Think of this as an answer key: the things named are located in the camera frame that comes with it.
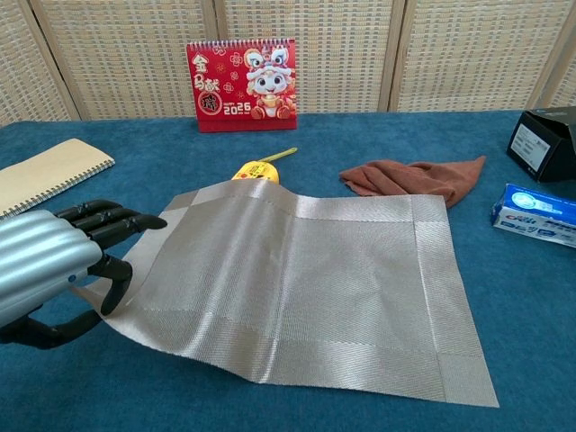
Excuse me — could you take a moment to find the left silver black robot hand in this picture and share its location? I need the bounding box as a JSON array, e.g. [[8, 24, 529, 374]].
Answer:
[[0, 199, 168, 351]]

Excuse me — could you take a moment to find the grey woven placemat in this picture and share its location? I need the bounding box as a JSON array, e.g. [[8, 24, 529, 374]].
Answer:
[[71, 178, 500, 409]]

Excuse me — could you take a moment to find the kraft spiral notebook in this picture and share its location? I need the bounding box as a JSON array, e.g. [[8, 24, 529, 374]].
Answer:
[[0, 138, 116, 218]]

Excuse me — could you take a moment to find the blue felt table cover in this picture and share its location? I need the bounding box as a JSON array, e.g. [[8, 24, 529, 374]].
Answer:
[[0, 110, 576, 432]]

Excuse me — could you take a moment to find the woven bamboo folding screen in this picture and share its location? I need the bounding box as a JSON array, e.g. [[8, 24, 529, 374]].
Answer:
[[0, 0, 576, 127]]

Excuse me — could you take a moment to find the yellow tape measure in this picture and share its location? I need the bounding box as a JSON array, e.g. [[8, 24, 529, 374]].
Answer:
[[230, 147, 299, 185]]

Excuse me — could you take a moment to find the red desk calendar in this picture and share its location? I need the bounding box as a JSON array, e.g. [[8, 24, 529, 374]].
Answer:
[[185, 37, 300, 134]]

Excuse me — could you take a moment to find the brown cloth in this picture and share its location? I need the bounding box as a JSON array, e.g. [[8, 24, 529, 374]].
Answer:
[[338, 155, 488, 210]]

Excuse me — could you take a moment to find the blue toothpaste box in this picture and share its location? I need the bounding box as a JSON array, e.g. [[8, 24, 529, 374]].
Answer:
[[490, 182, 576, 248]]

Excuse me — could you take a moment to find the black cardboard box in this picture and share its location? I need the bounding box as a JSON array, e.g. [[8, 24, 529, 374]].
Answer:
[[506, 106, 576, 184]]

